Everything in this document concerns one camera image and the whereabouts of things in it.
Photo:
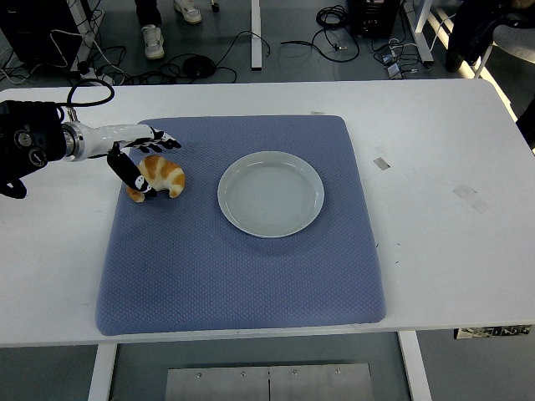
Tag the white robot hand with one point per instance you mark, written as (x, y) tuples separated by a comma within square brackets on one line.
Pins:
[(104, 133)]

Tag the orange striped croissant bread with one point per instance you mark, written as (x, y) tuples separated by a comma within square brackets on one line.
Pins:
[(167, 173)]

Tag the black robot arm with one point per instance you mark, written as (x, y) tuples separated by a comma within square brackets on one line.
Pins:
[(29, 138)]

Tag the grey round plate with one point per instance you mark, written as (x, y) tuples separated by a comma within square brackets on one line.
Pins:
[(271, 196)]

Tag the grey metal plate with screws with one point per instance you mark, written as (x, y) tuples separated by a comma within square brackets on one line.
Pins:
[(267, 384)]

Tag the white power strip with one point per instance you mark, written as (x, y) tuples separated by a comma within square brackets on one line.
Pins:
[(94, 74)]

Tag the person's leg with white shoe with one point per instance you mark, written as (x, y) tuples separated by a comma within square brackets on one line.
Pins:
[(187, 10), (152, 39)]

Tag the black cabinet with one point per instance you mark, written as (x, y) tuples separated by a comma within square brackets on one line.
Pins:
[(33, 25)]

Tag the blue quilted mat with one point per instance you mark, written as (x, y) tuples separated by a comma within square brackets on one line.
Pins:
[(209, 271)]

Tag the small grey tape piece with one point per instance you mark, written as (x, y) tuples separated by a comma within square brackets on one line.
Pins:
[(317, 113)]

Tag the white table leg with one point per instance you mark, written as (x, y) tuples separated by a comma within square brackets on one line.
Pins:
[(414, 367), (101, 376)]

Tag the silver tape piece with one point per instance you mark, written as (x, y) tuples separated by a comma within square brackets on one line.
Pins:
[(381, 163)]

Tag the black equipment box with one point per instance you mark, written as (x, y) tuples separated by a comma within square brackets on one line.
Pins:
[(372, 16)]

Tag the grey power adapter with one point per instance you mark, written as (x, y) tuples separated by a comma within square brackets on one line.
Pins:
[(393, 70)]

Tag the clear tape patch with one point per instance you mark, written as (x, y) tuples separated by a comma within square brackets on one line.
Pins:
[(470, 198)]

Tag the chair with dark jacket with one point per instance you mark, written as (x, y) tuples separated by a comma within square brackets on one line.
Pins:
[(472, 29)]

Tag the black and white label strip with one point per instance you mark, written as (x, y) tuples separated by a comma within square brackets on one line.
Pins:
[(493, 331)]

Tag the white desk post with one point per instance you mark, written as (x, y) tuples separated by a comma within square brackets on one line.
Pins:
[(256, 33)]

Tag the white desk frame leg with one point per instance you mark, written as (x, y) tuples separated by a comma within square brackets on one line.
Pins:
[(422, 37)]

